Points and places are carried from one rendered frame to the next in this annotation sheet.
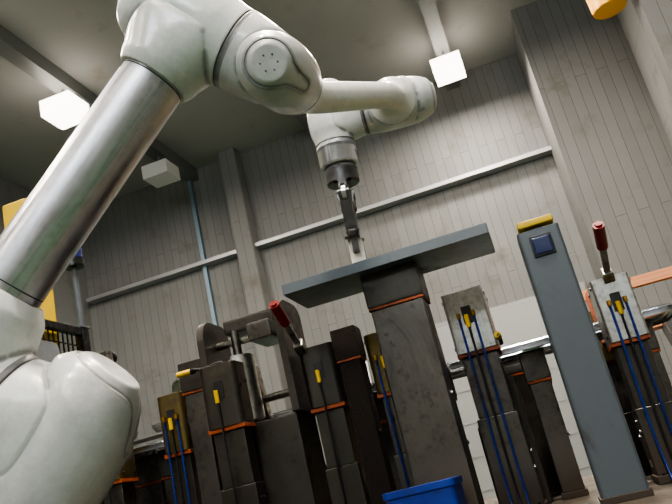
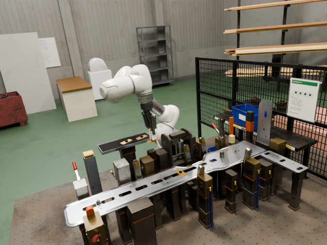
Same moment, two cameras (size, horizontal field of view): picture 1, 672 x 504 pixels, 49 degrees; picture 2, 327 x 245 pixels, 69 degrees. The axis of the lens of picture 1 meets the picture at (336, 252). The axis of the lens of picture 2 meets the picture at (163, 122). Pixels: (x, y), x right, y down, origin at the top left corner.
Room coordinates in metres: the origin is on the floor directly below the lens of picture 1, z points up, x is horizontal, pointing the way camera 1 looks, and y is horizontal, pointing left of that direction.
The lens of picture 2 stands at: (2.63, -0.81, 1.85)
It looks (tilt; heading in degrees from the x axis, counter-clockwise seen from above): 21 degrees down; 142
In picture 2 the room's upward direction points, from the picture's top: 5 degrees counter-clockwise
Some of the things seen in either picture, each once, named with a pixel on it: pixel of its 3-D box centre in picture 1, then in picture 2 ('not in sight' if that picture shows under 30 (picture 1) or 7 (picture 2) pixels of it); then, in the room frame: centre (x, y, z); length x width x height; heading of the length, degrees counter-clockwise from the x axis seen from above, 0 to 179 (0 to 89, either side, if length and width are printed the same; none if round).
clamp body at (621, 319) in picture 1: (641, 376); (85, 207); (1.35, -0.47, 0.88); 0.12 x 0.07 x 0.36; 168
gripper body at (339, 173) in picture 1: (344, 187); (147, 109); (1.53, -0.05, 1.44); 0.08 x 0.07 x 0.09; 175
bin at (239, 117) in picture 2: not in sight; (249, 116); (1.56, 1.01, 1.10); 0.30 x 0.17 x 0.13; 161
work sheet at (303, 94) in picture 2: not in sight; (302, 99); (1.97, 1.04, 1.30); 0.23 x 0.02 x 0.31; 168
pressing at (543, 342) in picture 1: (350, 398); (178, 174); (1.65, 0.04, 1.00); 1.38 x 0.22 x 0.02; 78
